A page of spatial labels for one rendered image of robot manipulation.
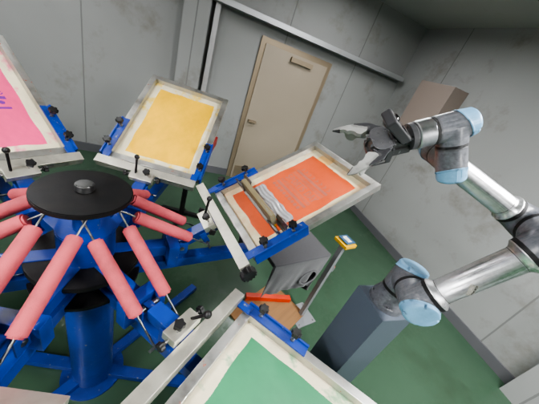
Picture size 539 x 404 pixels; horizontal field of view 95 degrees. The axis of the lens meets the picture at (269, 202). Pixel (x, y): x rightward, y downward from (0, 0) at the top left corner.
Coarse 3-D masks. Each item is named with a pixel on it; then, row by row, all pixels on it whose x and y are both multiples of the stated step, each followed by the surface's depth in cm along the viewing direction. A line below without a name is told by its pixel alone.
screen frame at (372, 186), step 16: (320, 144) 169; (288, 160) 165; (336, 160) 154; (256, 176) 160; (368, 176) 139; (224, 192) 155; (368, 192) 132; (224, 208) 141; (336, 208) 127; (240, 224) 131
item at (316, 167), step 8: (304, 160) 165; (312, 160) 164; (288, 168) 162; (296, 168) 161; (312, 168) 158; (320, 168) 157; (328, 168) 155; (272, 176) 159; (280, 176) 158; (320, 176) 151; (256, 184) 156; (272, 184) 154; (240, 192) 154; (272, 192) 149; (280, 192) 147; (240, 200) 149; (248, 200) 147; (248, 208) 143; (256, 208) 142
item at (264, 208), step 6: (246, 180) 144; (246, 186) 141; (252, 192) 136; (252, 198) 141; (258, 198) 132; (258, 204) 133; (264, 204) 128; (264, 210) 126; (270, 210) 124; (270, 216) 122; (276, 222) 127
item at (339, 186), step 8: (328, 176) 150; (336, 176) 149; (328, 184) 145; (336, 184) 144; (344, 184) 143; (336, 192) 140; (344, 192) 139; (280, 200) 143; (320, 200) 138; (328, 200) 136; (288, 208) 137; (304, 208) 135; (312, 208) 134; (248, 216) 138; (256, 216) 137; (296, 216) 132; (304, 216) 131; (256, 224) 133; (264, 224) 132; (288, 224) 130; (264, 232) 129; (272, 232) 128
